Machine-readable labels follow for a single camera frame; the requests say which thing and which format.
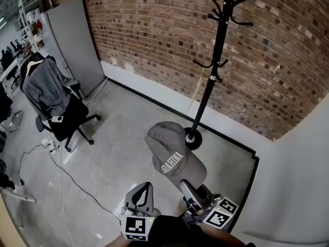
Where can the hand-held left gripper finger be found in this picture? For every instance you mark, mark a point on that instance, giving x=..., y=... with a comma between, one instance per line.
x=130, y=198
x=150, y=202

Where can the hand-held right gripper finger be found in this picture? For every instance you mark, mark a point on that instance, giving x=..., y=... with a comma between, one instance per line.
x=189, y=193
x=205, y=194

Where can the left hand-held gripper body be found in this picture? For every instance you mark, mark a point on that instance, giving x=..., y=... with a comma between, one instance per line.
x=136, y=226

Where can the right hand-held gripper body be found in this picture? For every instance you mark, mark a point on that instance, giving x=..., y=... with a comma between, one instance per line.
x=218, y=215

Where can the grey baseball cap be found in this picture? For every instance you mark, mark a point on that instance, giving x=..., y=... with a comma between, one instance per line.
x=169, y=150

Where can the black coat stand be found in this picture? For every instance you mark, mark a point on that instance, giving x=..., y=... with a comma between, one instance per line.
x=218, y=48

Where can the person's left forearm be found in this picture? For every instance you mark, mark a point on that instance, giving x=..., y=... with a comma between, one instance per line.
x=115, y=242

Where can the person's right forearm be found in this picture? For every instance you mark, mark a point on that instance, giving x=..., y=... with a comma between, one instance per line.
x=221, y=238

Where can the white metal storage shelf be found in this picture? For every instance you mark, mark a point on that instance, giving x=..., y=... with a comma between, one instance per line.
x=32, y=30

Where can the person's black trousers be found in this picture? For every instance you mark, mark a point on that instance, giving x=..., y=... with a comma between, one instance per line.
x=172, y=231

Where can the white power strip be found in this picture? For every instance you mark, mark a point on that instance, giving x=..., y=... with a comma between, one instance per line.
x=48, y=144

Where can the black office chair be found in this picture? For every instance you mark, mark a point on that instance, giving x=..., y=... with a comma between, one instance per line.
x=68, y=117

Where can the thin wooden stick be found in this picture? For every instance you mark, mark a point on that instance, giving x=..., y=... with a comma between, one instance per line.
x=198, y=89

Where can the small white device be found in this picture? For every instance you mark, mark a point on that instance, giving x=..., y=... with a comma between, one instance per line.
x=56, y=119

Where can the grey metal desk foot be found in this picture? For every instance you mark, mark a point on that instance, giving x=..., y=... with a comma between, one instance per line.
x=19, y=195

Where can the grey jacket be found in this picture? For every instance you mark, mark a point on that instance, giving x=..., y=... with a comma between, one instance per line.
x=45, y=86

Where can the black chair chrome base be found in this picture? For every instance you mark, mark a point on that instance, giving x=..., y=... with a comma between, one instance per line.
x=7, y=112

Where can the grey metal cabinet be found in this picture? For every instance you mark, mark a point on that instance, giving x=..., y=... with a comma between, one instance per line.
x=72, y=48

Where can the wooden clothes hanger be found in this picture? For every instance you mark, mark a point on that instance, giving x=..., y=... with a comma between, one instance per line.
x=32, y=65

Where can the white desk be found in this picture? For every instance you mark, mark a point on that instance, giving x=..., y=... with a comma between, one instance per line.
x=11, y=68

